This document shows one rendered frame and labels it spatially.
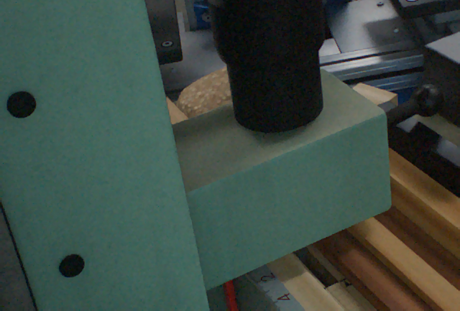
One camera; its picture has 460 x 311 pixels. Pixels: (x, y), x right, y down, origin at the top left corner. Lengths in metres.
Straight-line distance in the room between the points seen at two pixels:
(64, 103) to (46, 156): 0.02
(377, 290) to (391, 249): 0.03
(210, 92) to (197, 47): 0.54
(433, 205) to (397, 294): 0.06
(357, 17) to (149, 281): 0.93
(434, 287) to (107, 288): 0.19
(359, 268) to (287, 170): 0.08
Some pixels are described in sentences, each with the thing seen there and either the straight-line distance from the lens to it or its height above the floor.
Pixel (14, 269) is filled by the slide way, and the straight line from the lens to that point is 0.40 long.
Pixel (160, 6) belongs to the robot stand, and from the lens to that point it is 1.22.
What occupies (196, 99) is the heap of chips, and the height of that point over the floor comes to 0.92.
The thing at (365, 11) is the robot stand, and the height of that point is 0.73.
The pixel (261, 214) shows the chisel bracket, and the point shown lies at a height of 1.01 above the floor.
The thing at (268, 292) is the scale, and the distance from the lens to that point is 0.52.
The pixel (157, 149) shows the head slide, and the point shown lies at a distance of 0.40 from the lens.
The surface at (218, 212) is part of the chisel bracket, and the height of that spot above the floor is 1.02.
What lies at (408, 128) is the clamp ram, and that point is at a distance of 0.57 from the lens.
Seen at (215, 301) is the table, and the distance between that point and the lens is 0.62.
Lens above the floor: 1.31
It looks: 33 degrees down
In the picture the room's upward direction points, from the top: 10 degrees counter-clockwise
